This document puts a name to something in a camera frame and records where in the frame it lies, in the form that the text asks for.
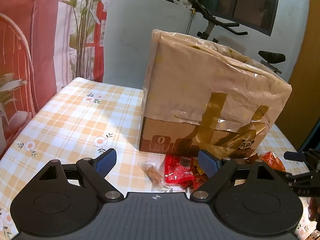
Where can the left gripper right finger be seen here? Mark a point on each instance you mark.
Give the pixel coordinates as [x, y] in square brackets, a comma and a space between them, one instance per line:
[219, 173]

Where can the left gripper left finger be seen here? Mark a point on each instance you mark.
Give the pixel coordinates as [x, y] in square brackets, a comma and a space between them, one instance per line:
[93, 173]

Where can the orange chips bag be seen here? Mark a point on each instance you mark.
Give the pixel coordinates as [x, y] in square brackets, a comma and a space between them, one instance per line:
[270, 158]

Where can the person's left hand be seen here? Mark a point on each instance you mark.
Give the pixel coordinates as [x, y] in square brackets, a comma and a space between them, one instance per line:
[314, 210]

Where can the red snack packet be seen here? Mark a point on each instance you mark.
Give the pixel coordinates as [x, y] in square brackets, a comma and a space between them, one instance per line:
[184, 172]

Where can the yellow plaid tablecloth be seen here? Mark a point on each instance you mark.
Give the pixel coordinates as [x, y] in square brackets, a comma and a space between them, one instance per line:
[82, 120]

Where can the small clear brown snack packet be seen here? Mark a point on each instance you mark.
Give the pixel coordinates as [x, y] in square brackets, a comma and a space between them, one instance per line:
[153, 173]

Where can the cardboard box with plastic bag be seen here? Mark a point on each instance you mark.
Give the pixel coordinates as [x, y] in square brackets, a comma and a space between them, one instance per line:
[199, 94]

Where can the red printed curtain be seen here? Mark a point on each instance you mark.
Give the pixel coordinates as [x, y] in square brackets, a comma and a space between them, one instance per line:
[45, 44]

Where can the black exercise bike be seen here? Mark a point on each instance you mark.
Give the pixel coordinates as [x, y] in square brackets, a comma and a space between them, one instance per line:
[268, 58]

